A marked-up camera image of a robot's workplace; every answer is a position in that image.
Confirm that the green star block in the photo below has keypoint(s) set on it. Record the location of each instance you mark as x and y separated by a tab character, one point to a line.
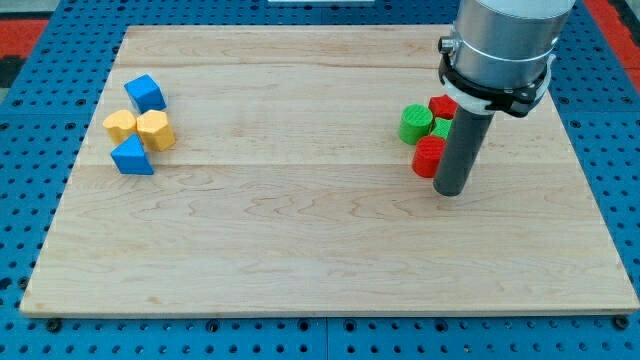
441	127

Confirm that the wooden board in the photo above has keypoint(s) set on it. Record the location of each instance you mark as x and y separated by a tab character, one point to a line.
288	193

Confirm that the yellow hexagon block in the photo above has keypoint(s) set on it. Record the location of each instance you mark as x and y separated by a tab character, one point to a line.
155	130

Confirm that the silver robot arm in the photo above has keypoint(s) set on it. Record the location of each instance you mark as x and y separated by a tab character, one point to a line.
504	44

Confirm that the red star block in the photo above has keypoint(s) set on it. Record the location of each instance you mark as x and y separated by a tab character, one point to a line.
442	107

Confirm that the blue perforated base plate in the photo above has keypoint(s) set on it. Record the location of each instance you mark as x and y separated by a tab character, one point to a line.
48	109

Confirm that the blue triangle block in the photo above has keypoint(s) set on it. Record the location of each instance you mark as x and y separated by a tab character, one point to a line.
130	157

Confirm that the yellow heart block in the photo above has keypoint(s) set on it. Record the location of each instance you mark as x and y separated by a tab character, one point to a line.
120	125

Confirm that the red cylinder block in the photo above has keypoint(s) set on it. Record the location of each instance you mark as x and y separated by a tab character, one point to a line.
427	155

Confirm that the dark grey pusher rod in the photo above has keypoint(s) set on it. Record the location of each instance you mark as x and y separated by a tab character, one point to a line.
463	144

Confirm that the blue cube block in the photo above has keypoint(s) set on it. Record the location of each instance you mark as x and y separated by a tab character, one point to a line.
145	94

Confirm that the green cylinder block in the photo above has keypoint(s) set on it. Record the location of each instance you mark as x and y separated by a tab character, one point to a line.
416	122

